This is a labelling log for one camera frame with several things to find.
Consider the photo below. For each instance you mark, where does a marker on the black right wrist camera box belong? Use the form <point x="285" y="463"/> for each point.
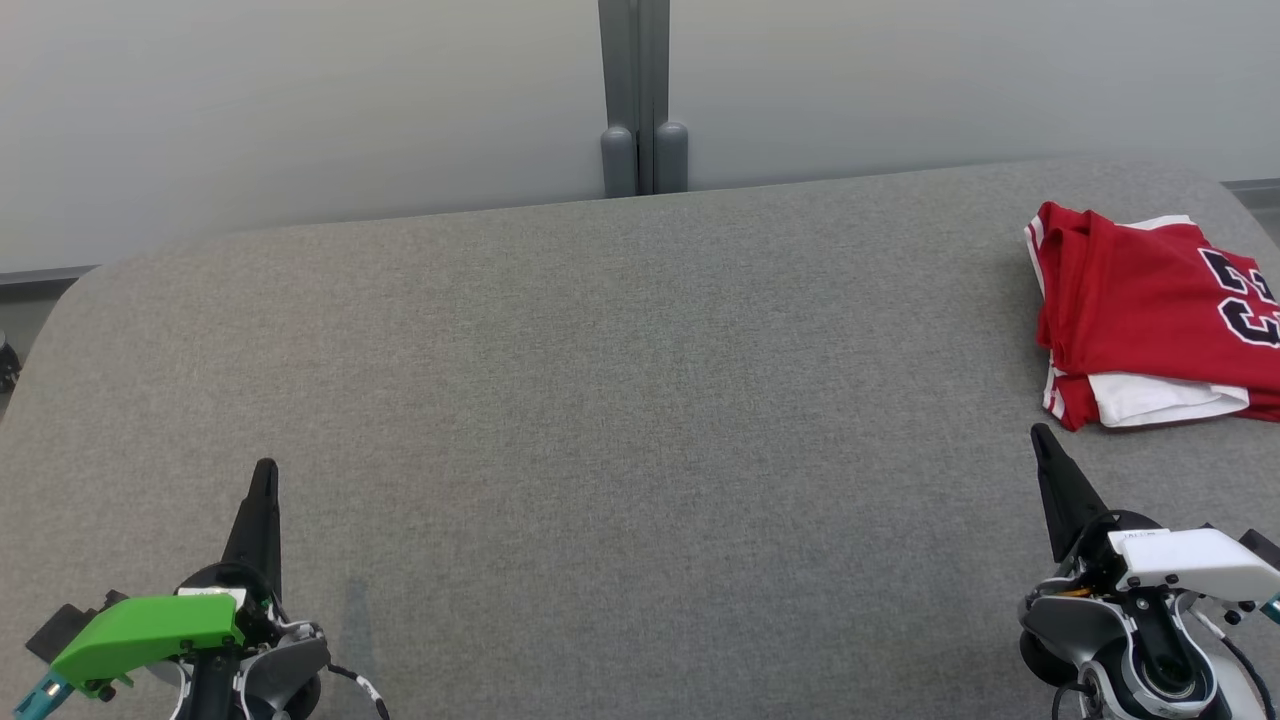
<point x="1262" y="550"/>

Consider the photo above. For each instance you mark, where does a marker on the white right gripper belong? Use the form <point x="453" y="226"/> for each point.
<point x="1190" y="560"/>

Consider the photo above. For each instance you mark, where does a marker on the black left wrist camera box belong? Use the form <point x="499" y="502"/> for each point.
<point x="55" y="625"/>

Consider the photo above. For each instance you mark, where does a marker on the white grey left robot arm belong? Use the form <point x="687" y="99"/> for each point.
<point x="285" y="670"/>

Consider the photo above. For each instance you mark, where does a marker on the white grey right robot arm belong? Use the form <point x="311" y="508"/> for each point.
<point x="1120" y="660"/>

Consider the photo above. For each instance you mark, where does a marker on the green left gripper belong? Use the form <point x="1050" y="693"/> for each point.
<point x="150" y="630"/>

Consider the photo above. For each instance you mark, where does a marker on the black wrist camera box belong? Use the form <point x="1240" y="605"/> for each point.
<point x="55" y="625"/>
<point x="1262" y="550"/>

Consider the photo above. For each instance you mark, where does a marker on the red jersey shirt white sleeves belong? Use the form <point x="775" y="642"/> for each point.
<point x="1130" y="300"/>

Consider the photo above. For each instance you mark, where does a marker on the grey metal partition post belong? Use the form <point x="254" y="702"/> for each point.
<point x="643" y="90"/>

